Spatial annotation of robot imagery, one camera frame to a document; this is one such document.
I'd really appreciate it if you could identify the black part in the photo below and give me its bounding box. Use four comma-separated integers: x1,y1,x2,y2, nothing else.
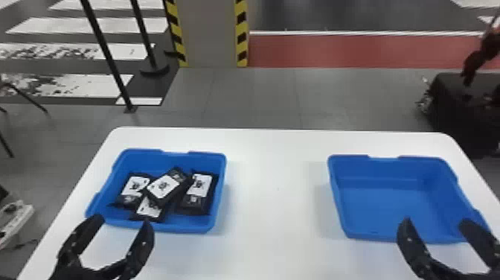
112,172,156,209
175,170,219,216
130,195,169,223
143,166,193,208

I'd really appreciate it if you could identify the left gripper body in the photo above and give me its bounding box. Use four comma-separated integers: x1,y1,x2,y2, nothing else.
48,266,121,280

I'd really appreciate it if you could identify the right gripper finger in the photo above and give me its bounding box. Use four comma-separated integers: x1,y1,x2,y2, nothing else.
396,217,439,280
458,218,500,270

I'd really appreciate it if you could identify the yellow black striped post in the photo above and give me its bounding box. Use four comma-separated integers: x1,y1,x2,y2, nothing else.
234,0,250,68
162,0,189,68

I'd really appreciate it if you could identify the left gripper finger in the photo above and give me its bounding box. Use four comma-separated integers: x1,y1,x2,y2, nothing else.
112,220,156,280
57,214,106,271

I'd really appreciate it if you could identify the blue tray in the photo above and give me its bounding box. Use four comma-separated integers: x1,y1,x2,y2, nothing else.
84,147,228,235
327,153,492,245

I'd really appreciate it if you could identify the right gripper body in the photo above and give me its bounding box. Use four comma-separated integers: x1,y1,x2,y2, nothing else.
423,266,500,280

